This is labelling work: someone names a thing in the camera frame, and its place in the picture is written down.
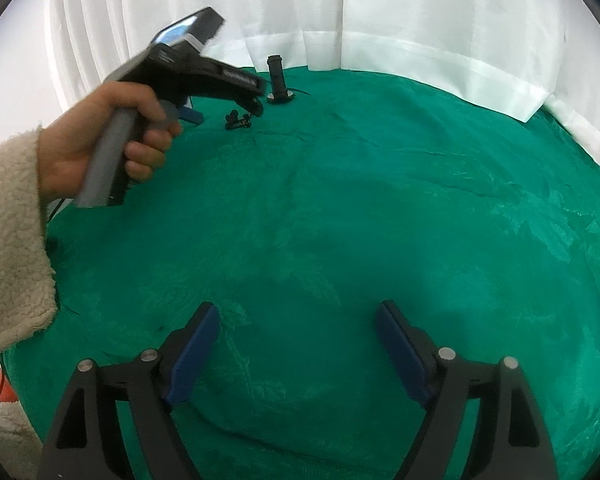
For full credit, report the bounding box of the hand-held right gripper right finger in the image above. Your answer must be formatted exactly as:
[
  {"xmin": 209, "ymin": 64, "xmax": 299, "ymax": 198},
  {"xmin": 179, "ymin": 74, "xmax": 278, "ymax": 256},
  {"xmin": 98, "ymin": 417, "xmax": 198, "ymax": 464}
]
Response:
[{"xmin": 376, "ymin": 300, "xmax": 561, "ymax": 480}]

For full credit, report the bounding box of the cream fleece garment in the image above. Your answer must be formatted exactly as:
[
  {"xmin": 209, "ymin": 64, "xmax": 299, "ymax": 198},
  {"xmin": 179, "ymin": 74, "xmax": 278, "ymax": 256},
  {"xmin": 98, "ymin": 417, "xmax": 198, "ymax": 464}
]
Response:
[{"xmin": 0, "ymin": 401, "xmax": 41, "ymax": 466}]

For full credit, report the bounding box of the black bead bracelet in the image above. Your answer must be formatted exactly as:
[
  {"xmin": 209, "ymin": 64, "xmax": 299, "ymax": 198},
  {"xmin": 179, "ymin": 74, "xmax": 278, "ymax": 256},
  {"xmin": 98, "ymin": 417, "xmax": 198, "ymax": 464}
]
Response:
[{"xmin": 224, "ymin": 109, "xmax": 253, "ymax": 130}]

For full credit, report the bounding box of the green cloth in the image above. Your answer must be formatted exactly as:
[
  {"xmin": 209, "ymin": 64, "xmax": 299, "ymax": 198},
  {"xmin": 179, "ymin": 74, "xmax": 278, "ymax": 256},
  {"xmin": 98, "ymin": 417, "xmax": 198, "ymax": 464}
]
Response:
[{"xmin": 0, "ymin": 62, "xmax": 600, "ymax": 480}]

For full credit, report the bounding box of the person's left hand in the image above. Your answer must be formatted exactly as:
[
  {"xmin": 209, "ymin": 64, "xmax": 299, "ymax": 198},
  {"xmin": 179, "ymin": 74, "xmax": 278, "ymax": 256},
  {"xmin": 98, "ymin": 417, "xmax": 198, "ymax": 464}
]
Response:
[{"xmin": 37, "ymin": 80, "xmax": 183, "ymax": 211}]

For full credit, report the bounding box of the orange cloth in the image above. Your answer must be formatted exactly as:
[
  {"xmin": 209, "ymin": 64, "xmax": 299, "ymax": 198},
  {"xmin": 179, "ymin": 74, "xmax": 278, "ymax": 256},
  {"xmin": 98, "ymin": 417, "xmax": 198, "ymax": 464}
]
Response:
[{"xmin": 0, "ymin": 367, "xmax": 19, "ymax": 404}]

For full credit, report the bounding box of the white curtain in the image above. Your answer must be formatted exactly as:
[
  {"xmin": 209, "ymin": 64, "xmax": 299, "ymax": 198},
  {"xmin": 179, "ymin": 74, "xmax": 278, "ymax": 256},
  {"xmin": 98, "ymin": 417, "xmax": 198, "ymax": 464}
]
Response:
[{"xmin": 0, "ymin": 0, "xmax": 600, "ymax": 181}]

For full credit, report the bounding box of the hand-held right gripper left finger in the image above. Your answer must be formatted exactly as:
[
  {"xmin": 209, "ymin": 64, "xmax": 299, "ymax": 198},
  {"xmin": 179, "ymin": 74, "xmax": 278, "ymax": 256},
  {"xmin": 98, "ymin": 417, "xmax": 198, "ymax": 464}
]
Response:
[{"xmin": 37, "ymin": 302, "xmax": 221, "ymax": 480}]

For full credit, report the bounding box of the person's left forearm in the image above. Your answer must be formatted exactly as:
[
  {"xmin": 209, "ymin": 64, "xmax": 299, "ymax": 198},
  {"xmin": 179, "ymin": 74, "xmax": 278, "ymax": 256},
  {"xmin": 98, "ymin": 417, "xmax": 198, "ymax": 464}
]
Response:
[{"xmin": 0, "ymin": 125, "xmax": 58, "ymax": 358}]

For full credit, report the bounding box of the black cable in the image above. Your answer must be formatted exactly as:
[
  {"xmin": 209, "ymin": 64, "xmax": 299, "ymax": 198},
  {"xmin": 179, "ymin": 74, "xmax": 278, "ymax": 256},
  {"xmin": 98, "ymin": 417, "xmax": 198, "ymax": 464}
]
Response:
[{"xmin": 42, "ymin": 199, "xmax": 73, "ymax": 223}]

